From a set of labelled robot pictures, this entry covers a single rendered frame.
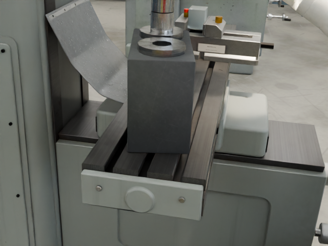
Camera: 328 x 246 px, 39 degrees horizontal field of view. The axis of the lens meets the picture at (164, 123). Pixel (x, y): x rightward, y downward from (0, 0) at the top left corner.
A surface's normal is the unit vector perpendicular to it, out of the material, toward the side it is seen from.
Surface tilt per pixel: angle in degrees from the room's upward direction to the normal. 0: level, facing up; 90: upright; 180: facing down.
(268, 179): 90
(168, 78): 90
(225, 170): 90
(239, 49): 90
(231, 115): 0
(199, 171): 0
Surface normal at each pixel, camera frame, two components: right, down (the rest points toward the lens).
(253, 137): -0.18, 0.42
